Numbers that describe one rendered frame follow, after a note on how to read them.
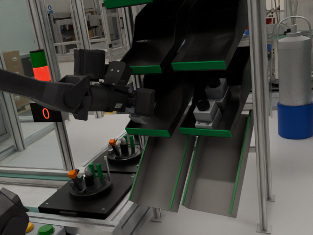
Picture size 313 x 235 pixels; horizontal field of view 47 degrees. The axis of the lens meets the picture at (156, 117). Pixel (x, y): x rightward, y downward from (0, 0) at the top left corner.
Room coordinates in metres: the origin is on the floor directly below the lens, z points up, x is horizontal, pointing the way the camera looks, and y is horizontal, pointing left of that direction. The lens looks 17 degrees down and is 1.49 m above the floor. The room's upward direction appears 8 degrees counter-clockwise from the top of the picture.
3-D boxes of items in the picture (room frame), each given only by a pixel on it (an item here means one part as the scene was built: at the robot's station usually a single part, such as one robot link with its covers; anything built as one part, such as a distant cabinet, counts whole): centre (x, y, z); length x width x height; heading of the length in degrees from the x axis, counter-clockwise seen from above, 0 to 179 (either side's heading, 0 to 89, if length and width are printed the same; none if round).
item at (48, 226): (0.85, 0.34, 0.96); 0.04 x 0.04 x 0.02
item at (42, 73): (1.22, 0.37, 1.33); 0.05 x 0.05 x 0.05
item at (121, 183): (1.04, 0.24, 0.96); 0.24 x 0.24 x 0.02; 67
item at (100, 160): (1.27, 0.14, 1.01); 0.24 x 0.24 x 0.13; 67
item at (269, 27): (6.02, -2.13, 0.90); 0.40 x 0.31 x 0.17; 58
